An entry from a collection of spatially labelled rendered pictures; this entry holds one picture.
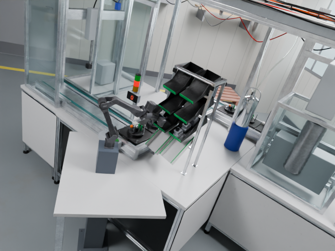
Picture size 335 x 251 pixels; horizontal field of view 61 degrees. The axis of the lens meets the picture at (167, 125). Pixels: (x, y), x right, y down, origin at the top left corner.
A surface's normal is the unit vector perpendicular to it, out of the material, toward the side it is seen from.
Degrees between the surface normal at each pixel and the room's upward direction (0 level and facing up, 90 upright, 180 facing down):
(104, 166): 90
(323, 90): 90
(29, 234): 0
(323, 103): 90
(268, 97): 90
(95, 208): 0
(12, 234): 0
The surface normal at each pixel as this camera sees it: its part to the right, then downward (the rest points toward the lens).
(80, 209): 0.23, -0.84
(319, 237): -0.59, 0.27
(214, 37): 0.18, 0.53
